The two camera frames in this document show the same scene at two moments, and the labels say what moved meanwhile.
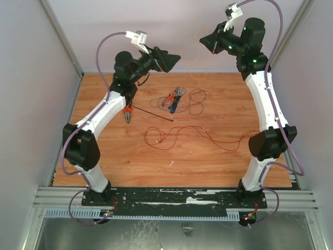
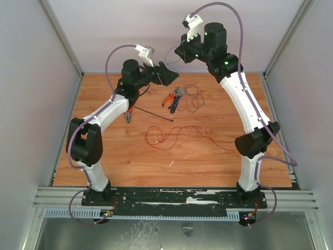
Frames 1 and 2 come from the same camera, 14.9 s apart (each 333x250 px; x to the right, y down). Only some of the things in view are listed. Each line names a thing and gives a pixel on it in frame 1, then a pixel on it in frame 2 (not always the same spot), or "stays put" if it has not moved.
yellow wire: (198, 56) → (209, 130)
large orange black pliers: (127, 110) stays put
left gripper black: (167, 61) → (162, 75)
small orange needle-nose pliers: (171, 95) stays put
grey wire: (196, 97) → (193, 100)
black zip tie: (152, 113) stays put
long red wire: (155, 138) stays put
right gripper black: (217, 37) → (184, 53)
